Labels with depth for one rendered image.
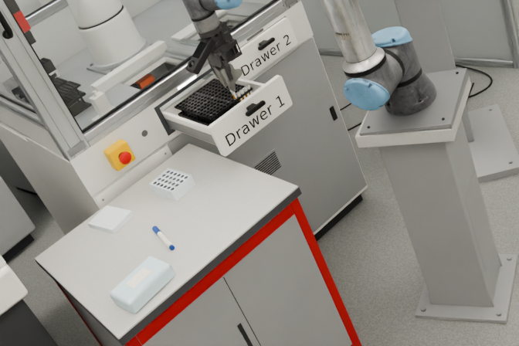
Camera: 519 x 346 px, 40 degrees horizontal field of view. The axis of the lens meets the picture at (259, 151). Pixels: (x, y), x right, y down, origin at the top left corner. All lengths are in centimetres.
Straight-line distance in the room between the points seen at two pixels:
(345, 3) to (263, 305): 85
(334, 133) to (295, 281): 93
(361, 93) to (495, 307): 95
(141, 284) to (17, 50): 77
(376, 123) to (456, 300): 73
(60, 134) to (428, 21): 147
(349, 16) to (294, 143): 101
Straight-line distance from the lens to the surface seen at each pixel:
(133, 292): 181
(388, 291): 265
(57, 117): 220
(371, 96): 186
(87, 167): 227
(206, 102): 227
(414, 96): 202
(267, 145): 262
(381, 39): 197
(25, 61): 214
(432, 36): 290
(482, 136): 319
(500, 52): 371
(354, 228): 296
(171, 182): 217
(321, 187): 285
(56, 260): 219
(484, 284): 240
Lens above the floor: 183
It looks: 29 degrees down
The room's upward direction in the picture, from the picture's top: 24 degrees counter-clockwise
